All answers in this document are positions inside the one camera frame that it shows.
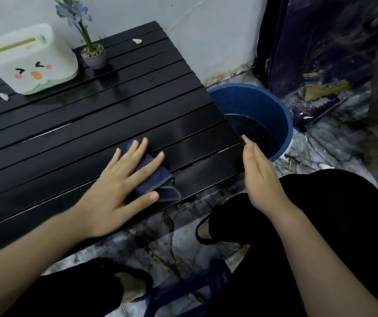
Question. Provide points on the person's right hand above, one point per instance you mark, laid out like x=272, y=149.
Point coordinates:
x=261, y=181

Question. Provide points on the person's left hand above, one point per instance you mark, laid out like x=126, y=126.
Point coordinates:
x=109, y=198

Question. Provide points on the person's left middle finger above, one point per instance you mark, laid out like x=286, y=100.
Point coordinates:
x=138, y=154

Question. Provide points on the person's left thumb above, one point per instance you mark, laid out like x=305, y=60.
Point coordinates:
x=144, y=198

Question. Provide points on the person's left little finger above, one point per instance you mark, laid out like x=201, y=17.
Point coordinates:
x=113, y=161

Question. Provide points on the person's right fingers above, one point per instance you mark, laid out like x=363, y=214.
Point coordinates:
x=251, y=153

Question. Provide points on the dark blue cleaning cloth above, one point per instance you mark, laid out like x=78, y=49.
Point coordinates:
x=162, y=186

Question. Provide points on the person's right forearm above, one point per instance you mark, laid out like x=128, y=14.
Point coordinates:
x=314, y=257

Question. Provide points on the person's left forearm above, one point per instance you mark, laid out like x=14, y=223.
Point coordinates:
x=33, y=260

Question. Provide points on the blue plastic bucket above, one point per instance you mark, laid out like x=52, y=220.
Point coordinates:
x=258, y=105

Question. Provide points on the person's right foot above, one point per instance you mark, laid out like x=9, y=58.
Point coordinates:
x=204, y=230

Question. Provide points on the person's foot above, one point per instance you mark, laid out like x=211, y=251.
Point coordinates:
x=204, y=230
x=132, y=287

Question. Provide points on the black slipper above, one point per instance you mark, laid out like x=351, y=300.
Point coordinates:
x=200, y=242
x=142, y=275

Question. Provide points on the person's left foot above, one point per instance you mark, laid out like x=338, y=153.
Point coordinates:
x=132, y=287

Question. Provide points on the purple flower in grey pot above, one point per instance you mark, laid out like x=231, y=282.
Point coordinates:
x=91, y=51

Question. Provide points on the small white scrap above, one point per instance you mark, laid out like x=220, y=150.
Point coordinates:
x=3, y=96
x=137, y=41

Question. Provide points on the white tissue box with face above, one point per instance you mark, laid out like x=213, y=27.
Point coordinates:
x=30, y=59

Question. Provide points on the dark blue worn door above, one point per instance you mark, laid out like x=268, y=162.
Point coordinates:
x=321, y=39

